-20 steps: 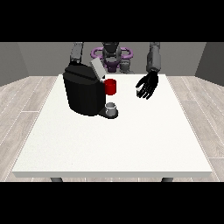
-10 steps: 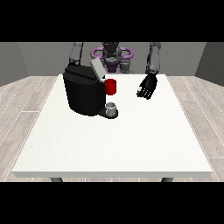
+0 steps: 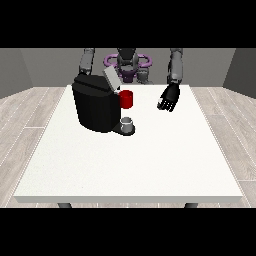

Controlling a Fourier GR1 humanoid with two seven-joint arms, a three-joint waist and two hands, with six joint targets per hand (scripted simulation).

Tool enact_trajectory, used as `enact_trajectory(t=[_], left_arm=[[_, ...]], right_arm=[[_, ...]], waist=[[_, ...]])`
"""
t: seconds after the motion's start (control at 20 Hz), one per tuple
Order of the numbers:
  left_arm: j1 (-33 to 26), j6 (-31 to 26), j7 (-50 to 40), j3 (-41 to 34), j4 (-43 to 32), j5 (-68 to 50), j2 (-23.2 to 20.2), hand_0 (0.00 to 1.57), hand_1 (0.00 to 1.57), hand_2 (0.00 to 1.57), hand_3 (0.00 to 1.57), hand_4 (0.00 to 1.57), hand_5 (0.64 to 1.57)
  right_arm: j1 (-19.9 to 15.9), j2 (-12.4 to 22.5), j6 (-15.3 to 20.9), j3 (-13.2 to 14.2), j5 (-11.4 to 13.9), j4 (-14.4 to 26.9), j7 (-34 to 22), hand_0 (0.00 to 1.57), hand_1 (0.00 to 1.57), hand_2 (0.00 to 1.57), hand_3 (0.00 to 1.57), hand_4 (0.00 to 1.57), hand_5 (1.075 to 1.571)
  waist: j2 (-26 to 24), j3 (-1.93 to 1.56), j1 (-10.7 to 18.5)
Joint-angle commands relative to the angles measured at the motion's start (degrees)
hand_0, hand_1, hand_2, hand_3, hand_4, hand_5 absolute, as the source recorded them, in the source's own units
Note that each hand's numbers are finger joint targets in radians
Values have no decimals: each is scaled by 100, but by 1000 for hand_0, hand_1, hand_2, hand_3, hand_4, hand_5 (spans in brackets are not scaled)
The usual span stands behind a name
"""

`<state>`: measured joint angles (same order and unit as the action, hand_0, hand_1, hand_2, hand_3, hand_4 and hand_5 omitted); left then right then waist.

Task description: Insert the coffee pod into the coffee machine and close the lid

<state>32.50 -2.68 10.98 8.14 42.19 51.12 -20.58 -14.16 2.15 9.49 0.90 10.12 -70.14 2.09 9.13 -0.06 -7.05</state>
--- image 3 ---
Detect black coffee machine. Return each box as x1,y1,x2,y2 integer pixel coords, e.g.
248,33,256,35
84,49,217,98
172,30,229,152
71,73,136,137

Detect red pod holder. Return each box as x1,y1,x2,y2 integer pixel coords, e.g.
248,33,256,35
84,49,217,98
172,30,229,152
118,89,135,110

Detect pale grey machine lid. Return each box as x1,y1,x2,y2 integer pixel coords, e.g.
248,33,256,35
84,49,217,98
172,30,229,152
102,65,122,91

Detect small grey cup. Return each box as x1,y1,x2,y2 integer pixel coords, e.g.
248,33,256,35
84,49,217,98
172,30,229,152
120,116,135,133

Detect grey robot trunk purple rings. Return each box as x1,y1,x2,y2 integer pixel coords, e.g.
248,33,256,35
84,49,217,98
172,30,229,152
103,48,154,84

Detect small grey coffee pod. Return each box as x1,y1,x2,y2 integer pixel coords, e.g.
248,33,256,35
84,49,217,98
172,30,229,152
136,68,150,85

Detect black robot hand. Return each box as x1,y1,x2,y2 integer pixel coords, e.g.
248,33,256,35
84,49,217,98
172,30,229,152
156,82,182,113

